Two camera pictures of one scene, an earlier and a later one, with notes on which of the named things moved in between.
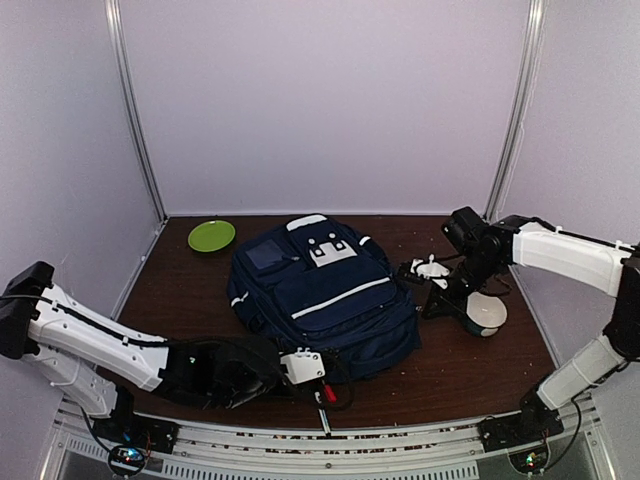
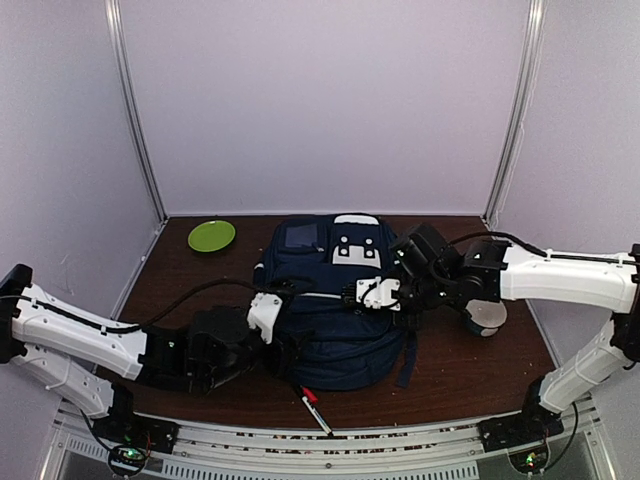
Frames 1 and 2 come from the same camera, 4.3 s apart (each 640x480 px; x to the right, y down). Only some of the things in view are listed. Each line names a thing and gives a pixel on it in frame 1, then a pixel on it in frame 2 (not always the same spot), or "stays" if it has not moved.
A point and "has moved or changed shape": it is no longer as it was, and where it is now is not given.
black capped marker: x=325 y=422 has moved or changed shape
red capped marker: x=330 y=393 to x=310 y=396
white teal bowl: x=484 y=314 stays
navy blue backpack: x=315 y=283 has moved or changed shape
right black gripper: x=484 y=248 to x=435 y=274
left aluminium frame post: x=113 y=7 stays
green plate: x=211 y=236 stays
